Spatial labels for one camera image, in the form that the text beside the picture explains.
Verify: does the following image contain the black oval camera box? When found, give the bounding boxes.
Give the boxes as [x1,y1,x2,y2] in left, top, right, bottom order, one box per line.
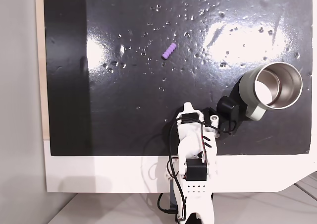
[215,95,240,137]

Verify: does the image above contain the grey-green steel-lined mug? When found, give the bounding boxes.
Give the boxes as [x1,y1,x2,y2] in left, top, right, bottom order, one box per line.
[238,61,304,121]

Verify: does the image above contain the purple ribbed pen grip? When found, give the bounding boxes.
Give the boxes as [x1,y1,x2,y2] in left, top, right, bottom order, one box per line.
[161,42,177,60]

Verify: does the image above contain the black glossy table mat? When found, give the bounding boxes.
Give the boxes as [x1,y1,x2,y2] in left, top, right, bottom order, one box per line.
[43,0,313,157]

